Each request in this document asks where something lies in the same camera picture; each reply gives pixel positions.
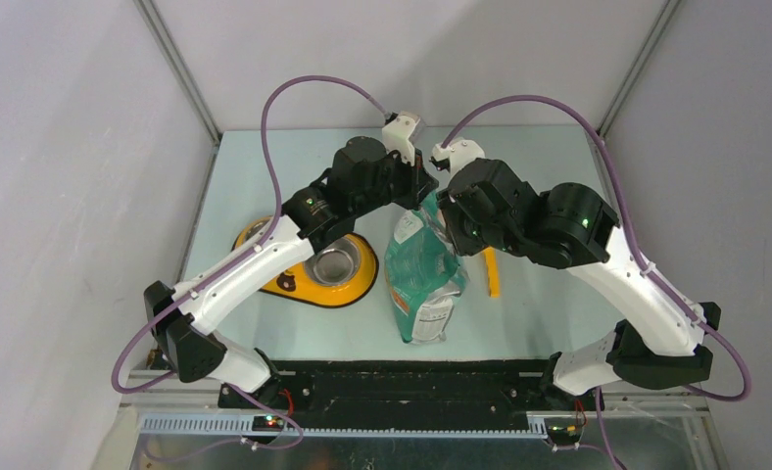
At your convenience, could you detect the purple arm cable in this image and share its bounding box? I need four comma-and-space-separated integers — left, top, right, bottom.
110, 75, 391, 452
441, 95, 752, 470

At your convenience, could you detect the yellow plastic scoop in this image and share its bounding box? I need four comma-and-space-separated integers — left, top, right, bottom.
482, 248, 501, 299

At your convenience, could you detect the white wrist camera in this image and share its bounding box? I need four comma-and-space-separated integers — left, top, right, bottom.
381, 112, 424, 165
430, 137, 485, 176

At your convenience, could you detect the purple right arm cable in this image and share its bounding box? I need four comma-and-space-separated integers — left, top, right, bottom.
441, 95, 752, 470

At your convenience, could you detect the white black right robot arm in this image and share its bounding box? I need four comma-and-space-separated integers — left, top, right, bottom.
433, 158, 713, 409

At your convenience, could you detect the aluminium frame rail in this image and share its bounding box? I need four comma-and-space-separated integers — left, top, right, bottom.
121, 369, 712, 443

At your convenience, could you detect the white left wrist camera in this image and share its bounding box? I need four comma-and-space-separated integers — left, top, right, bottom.
381, 112, 424, 165

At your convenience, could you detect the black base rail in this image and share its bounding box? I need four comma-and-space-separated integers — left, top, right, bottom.
217, 352, 604, 433

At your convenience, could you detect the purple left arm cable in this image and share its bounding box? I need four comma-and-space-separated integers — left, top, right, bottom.
110, 75, 391, 452

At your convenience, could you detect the yellow double pet bowl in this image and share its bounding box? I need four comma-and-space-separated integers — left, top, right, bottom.
261, 233, 379, 308

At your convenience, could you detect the green white pet food bag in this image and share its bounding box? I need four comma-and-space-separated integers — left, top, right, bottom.
384, 194, 468, 345

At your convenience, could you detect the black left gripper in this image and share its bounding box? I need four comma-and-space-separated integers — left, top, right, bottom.
349, 142, 437, 216

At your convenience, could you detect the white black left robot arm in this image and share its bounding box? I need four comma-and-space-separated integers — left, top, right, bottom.
144, 135, 437, 408

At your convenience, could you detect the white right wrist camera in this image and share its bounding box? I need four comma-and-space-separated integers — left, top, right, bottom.
430, 137, 485, 176

